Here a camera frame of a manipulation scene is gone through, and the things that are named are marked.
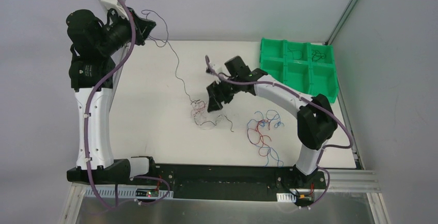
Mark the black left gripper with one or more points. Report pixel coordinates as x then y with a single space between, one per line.
139 26

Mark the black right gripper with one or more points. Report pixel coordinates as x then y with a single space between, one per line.
221 89

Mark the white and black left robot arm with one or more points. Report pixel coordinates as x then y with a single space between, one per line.
91 75

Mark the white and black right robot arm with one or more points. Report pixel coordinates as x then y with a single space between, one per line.
314 115

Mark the green plastic compartment bin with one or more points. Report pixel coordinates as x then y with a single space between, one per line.
305 67

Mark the small left controller board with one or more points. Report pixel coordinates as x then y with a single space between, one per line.
146 193

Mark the small controller board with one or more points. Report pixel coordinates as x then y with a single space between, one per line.
304 200
146 193

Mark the small right controller board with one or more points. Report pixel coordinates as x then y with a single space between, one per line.
304 200

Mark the black robot base mount plate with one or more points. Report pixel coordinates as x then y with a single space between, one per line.
240 183

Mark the white slotted cable duct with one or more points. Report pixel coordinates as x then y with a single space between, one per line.
129 193

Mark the aluminium frame rail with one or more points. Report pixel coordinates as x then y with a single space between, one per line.
341 181

